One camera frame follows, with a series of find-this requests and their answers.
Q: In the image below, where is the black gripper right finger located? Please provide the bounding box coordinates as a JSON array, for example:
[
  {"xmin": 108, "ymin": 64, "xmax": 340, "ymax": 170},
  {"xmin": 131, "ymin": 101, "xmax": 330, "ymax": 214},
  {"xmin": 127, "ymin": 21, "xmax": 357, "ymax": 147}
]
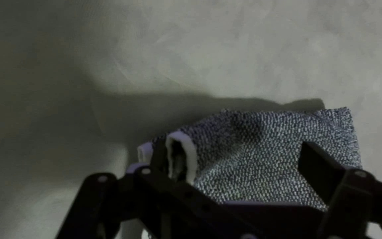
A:
[{"xmin": 298, "ymin": 139, "xmax": 382, "ymax": 239}]

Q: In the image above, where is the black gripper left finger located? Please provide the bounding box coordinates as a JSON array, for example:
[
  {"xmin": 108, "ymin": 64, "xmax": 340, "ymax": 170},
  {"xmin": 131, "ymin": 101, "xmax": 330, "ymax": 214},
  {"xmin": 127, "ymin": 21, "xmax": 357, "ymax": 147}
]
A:
[{"xmin": 56, "ymin": 139, "xmax": 229, "ymax": 239}]

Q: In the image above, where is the blue white striped towel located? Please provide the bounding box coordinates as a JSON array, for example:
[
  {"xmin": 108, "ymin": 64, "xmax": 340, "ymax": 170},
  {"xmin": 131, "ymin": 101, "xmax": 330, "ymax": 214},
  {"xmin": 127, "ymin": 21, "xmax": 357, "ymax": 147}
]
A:
[{"xmin": 136, "ymin": 105, "xmax": 364, "ymax": 212}]

